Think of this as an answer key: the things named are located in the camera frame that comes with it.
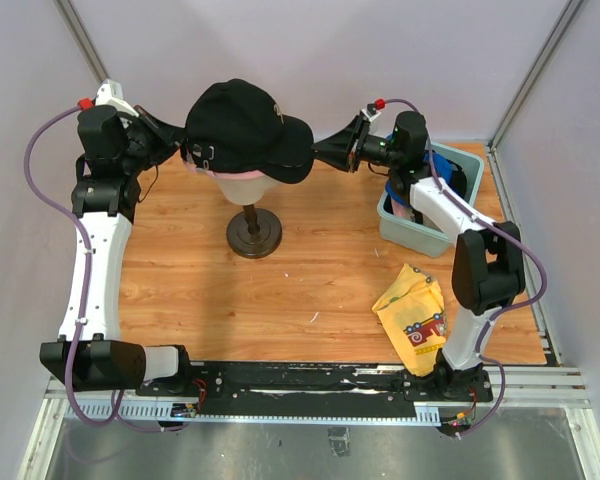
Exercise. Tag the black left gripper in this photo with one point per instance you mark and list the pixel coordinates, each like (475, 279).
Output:
(168, 137)

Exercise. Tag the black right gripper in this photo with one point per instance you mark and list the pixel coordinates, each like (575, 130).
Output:
(347, 143)

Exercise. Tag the black gold-logo baseball cap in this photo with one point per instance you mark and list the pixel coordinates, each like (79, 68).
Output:
(244, 126)

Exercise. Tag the pink sport baseball cap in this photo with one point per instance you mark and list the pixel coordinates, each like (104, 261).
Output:
(188, 160)

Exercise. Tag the blue cap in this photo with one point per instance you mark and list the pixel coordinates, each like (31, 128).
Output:
(444, 168)

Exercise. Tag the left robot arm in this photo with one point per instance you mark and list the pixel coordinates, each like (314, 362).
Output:
(89, 353)

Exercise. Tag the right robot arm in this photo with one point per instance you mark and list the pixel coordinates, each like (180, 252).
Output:
(488, 271)

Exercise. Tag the pink cap in bin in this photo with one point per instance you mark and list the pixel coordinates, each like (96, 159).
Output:
(402, 211)

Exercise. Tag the cream mannequin head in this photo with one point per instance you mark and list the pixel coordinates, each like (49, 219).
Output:
(246, 192)

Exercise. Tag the light teal plastic bin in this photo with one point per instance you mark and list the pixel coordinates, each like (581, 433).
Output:
(426, 239)

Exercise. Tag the yellow printed cloth hat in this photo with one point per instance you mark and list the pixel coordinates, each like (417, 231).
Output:
(412, 314)

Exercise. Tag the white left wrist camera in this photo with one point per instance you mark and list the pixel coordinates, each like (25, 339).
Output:
(110, 93)

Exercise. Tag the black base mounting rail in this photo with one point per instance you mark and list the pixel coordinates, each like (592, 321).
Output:
(225, 379)

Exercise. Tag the white cable duct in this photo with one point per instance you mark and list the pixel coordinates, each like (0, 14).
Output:
(286, 409)

